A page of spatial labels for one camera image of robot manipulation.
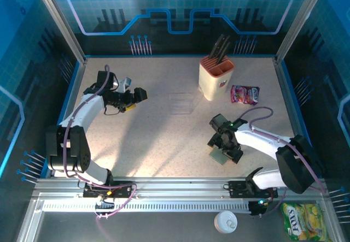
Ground clear plastic tray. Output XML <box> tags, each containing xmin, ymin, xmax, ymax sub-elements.
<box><xmin>168</xmin><ymin>92</ymin><xmax>194</xmax><ymax>116</ymax></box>

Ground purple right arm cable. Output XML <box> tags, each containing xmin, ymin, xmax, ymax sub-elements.
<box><xmin>232</xmin><ymin>106</ymin><xmax>328</xmax><ymax>218</ymax></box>

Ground black controller box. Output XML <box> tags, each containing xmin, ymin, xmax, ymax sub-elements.
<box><xmin>249</xmin><ymin>198</ymin><xmax>270</xmax><ymax>217</ymax></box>

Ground black handled knife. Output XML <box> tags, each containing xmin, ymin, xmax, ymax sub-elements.
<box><xmin>208</xmin><ymin>33</ymin><xmax>225</xmax><ymax>60</ymax></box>
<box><xmin>217</xmin><ymin>42</ymin><xmax>232</xmax><ymax>65</ymax></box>
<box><xmin>214</xmin><ymin>35</ymin><xmax>231</xmax><ymax>62</ymax></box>

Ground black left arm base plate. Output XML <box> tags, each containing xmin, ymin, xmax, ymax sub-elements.
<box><xmin>83</xmin><ymin>180</ymin><xmax>133</xmax><ymax>198</ymax></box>

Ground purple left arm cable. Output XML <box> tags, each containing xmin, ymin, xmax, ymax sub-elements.
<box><xmin>62</xmin><ymin>64</ymin><xmax>137</xmax><ymax>221</ymax></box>

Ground aluminium side rail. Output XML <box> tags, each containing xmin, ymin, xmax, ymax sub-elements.
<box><xmin>274</xmin><ymin>57</ymin><xmax>314</xmax><ymax>178</ymax></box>
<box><xmin>45</xmin><ymin>57</ymin><xmax>88</xmax><ymax>179</ymax></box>

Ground aluminium front beam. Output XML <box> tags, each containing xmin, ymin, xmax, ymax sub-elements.
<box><xmin>32</xmin><ymin>176</ymin><xmax>330</xmax><ymax>199</ymax></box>

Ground aluminium corner post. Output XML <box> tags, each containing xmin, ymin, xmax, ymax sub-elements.
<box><xmin>30</xmin><ymin>0</ymin><xmax>88</xmax><ymax>64</ymax></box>
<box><xmin>275</xmin><ymin>0</ymin><xmax>330</xmax><ymax>65</ymax></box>

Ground silver tin can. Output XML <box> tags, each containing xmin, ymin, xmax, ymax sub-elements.
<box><xmin>214</xmin><ymin>210</ymin><xmax>238</xmax><ymax>234</ymax></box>

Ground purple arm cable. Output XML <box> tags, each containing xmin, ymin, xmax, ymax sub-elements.
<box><xmin>62</xmin><ymin>64</ymin><xmax>137</xmax><ymax>221</ymax></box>
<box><xmin>232</xmin><ymin>106</ymin><xmax>328</xmax><ymax>218</ymax></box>

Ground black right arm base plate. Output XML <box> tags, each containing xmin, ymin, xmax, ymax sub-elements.
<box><xmin>228</xmin><ymin>180</ymin><xmax>279</xmax><ymax>199</ymax></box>

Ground pink candy bag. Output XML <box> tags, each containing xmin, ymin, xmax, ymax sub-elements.
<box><xmin>230</xmin><ymin>85</ymin><xmax>260</xmax><ymax>106</ymax></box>

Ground yellow green candy bag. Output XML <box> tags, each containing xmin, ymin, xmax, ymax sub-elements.
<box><xmin>281</xmin><ymin>202</ymin><xmax>329</xmax><ymax>242</ymax></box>

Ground white slotted cable duct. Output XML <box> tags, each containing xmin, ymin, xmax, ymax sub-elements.
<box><xmin>42</xmin><ymin>200</ymin><xmax>251</xmax><ymax>213</ymax></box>

